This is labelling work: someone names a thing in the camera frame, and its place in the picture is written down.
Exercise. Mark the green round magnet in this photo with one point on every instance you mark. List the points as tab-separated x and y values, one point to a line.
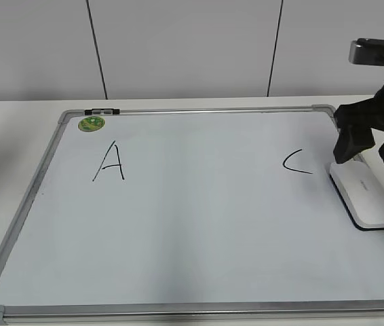
91	124

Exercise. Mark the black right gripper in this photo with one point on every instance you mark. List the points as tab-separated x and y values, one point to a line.
355	121

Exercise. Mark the white board with grey frame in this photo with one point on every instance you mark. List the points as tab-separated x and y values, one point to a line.
189	213

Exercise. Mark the black and silver frame clip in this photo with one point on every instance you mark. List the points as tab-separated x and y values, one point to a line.
102	111

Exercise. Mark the white board eraser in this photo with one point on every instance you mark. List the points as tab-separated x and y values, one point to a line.
361	192

